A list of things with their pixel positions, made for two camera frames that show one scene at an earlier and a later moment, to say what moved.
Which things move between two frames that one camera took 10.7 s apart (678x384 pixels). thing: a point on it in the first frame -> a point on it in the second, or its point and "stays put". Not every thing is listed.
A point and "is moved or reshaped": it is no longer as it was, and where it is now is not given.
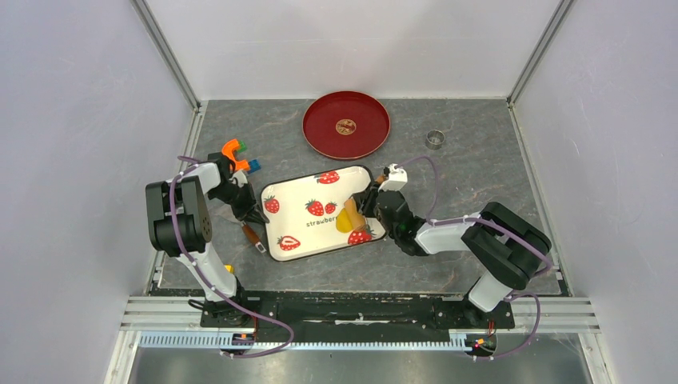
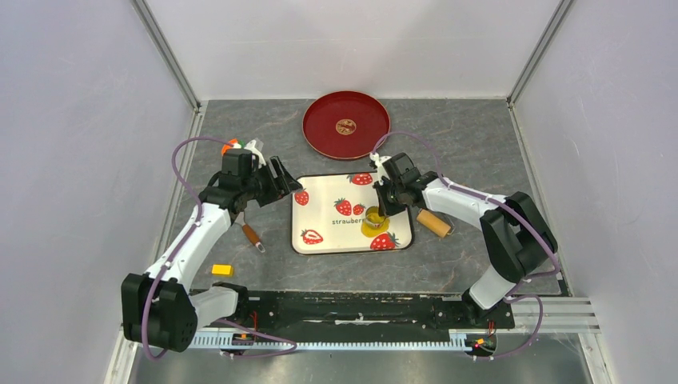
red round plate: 346,125 stays put
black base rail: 359,311 stays put
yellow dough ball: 343,222 -> 373,225
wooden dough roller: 358,221 is moved or reshaped
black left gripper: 249,215 -> 281,186
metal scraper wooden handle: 253,237 stays put
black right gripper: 368,202 -> 386,210
